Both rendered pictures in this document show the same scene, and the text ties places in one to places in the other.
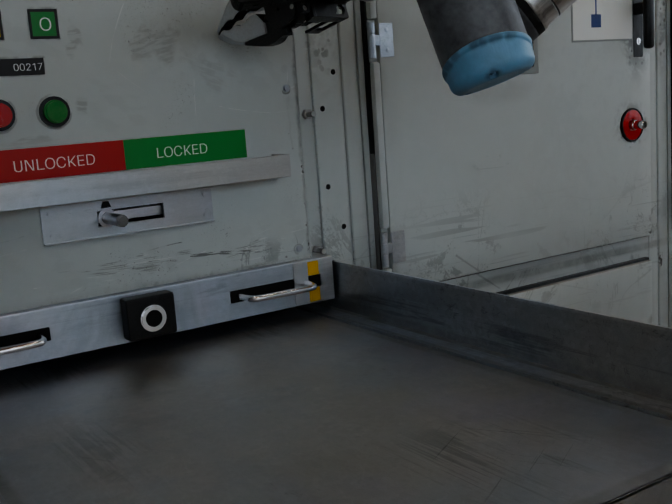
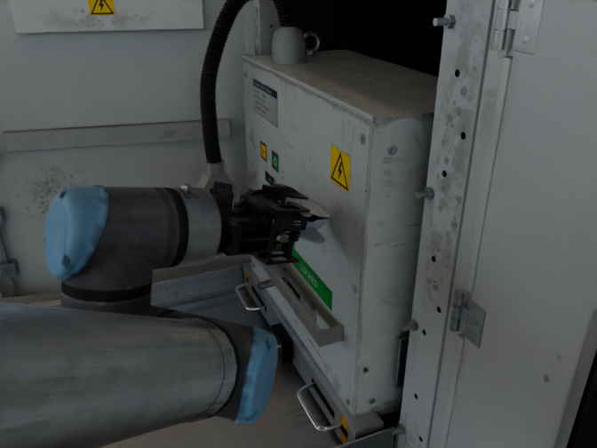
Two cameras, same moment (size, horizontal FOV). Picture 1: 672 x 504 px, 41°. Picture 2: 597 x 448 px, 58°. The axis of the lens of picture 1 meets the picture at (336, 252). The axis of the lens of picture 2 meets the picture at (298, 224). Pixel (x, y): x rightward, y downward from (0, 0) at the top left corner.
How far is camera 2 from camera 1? 1.40 m
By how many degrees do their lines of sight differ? 94
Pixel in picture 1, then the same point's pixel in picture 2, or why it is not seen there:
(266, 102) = (344, 286)
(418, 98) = (497, 420)
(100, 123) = not seen: hidden behind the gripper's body
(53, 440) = not seen: hidden behind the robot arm
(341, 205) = (422, 422)
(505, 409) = not seen: outside the picture
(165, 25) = (308, 192)
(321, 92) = (425, 318)
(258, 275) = (322, 386)
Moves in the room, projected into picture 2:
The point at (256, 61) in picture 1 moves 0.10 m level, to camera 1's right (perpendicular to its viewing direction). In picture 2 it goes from (342, 252) to (334, 291)
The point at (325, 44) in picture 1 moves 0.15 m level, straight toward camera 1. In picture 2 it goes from (437, 279) to (314, 268)
